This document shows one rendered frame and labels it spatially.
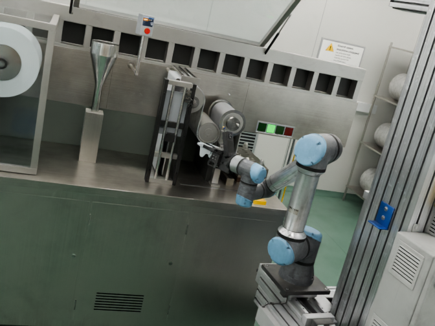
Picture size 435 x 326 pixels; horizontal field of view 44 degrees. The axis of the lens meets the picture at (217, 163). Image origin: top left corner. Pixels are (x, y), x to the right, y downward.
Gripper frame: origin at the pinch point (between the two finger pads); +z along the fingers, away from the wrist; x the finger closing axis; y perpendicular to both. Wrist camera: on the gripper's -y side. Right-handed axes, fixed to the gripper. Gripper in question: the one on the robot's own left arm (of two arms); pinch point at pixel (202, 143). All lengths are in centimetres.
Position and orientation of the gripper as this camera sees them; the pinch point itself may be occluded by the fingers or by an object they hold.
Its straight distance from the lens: 244.3
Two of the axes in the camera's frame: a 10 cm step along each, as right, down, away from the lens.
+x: 6.2, 0.6, 7.8
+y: -3.1, 9.4, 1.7
